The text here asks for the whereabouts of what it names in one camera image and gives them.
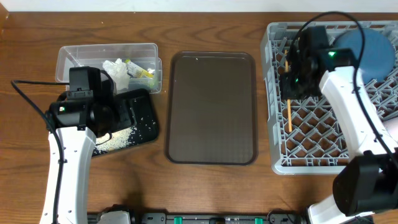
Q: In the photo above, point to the leftover rice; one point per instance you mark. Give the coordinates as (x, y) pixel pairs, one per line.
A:
(146, 130)

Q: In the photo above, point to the wooden chopstick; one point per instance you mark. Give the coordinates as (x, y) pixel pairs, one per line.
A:
(289, 115)

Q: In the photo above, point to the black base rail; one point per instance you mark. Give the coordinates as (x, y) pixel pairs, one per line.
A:
(157, 216)

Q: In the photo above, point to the dark blue plate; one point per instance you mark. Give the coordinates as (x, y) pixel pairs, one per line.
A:
(378, 56)

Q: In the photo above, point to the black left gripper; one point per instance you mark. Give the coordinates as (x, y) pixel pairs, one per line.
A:
(104, 132)

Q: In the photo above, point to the brown serving tray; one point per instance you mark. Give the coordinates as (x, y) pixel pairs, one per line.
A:
(211, 118)

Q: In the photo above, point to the pink cup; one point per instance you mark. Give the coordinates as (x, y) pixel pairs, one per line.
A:
(392, 128)

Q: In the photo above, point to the black plastic waste tray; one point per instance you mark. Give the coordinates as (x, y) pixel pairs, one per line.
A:
(131, 106)

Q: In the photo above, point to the grey dishwasher rack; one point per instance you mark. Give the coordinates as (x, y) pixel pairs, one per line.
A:
(316, 144)

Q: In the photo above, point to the yellow snack wrapper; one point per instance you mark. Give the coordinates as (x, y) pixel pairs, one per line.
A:
(144, 76)

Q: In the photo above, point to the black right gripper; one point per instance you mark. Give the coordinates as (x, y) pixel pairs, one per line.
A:
(292, 83)

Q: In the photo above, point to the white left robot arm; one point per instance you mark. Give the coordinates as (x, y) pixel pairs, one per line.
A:
(67, 186)

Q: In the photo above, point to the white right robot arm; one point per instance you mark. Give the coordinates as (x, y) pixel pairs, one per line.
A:
(368, 184)

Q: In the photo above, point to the white paper napkin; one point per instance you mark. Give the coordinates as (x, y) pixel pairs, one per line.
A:
(118, 72)

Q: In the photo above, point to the clear plastic waste bin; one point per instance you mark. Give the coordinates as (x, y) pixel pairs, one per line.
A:
(144, 55)

